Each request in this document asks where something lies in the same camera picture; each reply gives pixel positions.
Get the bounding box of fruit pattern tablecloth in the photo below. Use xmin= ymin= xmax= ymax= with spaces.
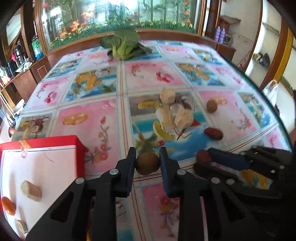
xmin=13 ymin=41 xmax=294 ymax=240

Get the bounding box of brown longan fruit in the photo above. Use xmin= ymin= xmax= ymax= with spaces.
xmin=135 ymin=152 xmax=161 ymax=176

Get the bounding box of red white tray box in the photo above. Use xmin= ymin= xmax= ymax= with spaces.
xmin=1 ymin=136 xmax=85 ymax=240

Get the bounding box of dark red jujube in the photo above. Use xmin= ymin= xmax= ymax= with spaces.
xmin=204 ymin=127 xmax=223 ymax=141

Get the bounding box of wooden sideboard cabinet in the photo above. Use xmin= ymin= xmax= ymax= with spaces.
xmin=0 ymin=55 xmax=53 ymax=110

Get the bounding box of brown longan on table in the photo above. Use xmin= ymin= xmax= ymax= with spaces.
xmin=206 ymin=99 xmax=218 ymax=113

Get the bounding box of green bok choy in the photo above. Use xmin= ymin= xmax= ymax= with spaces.
xmin=100 ymin=28 xmax=152 ymax=61

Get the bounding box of beige peeled fruit chunk top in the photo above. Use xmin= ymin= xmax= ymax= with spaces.
xmin=160 ymin=87 xmax=176 ymax=104

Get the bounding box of purple bottle right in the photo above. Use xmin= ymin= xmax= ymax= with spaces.
xmin=218 ymin=28 xmax=226 ymax=44

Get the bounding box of black thermos kettle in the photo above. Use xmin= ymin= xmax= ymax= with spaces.
xmin=14 ymin=43 xmax=26 ymax=67

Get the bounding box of white plastic bag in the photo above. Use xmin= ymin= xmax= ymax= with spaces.
xmin=262 ymin=79 xmax=278 ymax=107

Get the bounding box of green plastic bottle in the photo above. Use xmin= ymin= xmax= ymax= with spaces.
xmin=32 ymin=35 xmax=44 ymax=60

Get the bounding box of beige fruit chunk in tray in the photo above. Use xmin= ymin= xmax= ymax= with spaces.
xmin=21 ymin=180 xmax=42 ymax=202

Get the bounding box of purple bottle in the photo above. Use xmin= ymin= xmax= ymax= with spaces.
xmin=214 ymin=26 xmax=221 ymax=42
xmin=218 ymin=28 xmax=226 ymax=44

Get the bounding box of purple bottle left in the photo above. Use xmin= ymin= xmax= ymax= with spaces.
xmin=214 ymin=26 xmax=221 ymax=42

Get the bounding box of beige chunk tray corner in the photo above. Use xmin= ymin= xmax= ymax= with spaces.
xmin=16 ymin=220 xmax=29 ymax=235

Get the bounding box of orange tangerine in tray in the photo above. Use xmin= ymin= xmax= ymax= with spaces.
xmin=1 ymin=196 xmax=16 ymax=216

